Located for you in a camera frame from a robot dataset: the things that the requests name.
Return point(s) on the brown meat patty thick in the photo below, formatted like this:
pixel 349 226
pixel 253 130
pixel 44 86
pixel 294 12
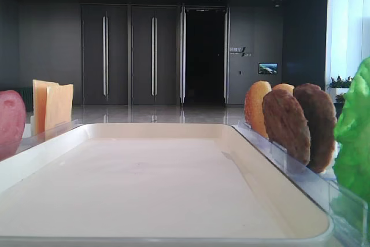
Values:
pixel 320 113

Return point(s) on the red tomato slice inner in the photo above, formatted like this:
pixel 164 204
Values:
pixel 13 118

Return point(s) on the orange cheese slice inner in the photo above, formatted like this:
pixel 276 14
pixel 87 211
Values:
pixel 59 100

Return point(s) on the green lettuce leaf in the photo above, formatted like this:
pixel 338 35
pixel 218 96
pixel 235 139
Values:
pixel 352 133

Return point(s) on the cream rectangular tray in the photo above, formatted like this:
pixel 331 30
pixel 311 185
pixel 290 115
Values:
pixel 154 185

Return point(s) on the clear acrylic rail left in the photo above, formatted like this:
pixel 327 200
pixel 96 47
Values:
pixel 34 140

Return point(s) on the dark double door left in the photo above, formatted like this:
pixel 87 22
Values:
pixel 105 55

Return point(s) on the clear acrylic rail right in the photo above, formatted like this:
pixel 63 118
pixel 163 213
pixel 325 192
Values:
pixel 349 212

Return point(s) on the golden bun half right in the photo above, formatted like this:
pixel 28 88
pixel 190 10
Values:
pixel 284 86

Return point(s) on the golden bun half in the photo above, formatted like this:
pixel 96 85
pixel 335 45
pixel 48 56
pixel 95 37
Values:
pixel 284 86
pixel 253 106

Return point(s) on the dark double door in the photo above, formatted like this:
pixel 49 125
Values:
pixel 105 55
pixel 154 55

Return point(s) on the flower planter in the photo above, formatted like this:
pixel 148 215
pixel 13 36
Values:
pixel 338 88

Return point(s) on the clear acrylic rail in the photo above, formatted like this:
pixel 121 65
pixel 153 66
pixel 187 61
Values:
pixel 349 212
pixel 34 140

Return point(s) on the brown meat patty thin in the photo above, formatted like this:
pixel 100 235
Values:
pixel 286 124

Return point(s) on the wall display screen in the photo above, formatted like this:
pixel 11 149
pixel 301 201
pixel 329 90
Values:
pixel 268 68

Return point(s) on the orange cheese slice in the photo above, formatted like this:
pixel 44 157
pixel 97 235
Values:
pixel 39 103
pixel 59 100

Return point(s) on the orange cheese slice outer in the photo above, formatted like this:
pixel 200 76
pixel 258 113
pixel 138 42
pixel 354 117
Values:
pixel 39 103

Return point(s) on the golden bun half left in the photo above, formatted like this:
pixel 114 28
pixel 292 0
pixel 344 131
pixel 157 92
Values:
pixel 253 106

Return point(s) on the dark double door middle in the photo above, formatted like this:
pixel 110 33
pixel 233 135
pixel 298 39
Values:
pixel 154 55

